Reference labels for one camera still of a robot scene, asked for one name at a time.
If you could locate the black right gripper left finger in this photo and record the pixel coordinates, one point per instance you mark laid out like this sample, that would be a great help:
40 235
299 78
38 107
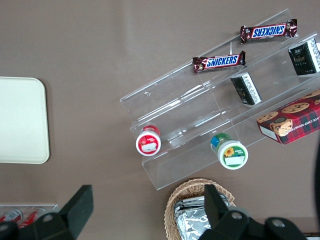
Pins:
77 210

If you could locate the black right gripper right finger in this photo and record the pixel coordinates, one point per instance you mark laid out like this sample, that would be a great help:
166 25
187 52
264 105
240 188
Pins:
216 210

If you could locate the foil wrapped sandwich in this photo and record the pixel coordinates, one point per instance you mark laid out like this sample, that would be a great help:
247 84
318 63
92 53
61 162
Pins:
191 225
192 203

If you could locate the woven wicker basket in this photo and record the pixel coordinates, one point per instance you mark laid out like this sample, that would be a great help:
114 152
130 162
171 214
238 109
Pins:
185 192

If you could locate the cream plastic tray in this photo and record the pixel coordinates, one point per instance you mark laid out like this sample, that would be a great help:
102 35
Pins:
22 120

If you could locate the clear acrylic can holder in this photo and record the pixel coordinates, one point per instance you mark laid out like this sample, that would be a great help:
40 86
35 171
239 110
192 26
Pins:
51 207

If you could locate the red soda can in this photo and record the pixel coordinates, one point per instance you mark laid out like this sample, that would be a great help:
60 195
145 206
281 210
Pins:
10 215
31 217

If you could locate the green lidded small jar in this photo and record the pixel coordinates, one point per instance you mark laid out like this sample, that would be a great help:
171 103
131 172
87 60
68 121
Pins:
231 153

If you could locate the red lidded small jar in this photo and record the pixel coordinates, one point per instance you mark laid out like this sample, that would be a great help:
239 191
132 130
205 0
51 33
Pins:
148 143

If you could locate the clear acrylic tiered display shelf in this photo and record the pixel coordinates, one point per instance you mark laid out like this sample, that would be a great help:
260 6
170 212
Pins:
190 107

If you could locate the red tartan cookie box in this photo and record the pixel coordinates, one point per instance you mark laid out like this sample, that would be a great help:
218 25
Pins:
292 120

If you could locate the dark green tea box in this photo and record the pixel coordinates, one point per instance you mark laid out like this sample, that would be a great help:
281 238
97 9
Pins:
246 90
303 58

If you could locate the Snickers chocolate bar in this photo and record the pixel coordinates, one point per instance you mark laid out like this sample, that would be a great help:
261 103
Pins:
268 31
220 61

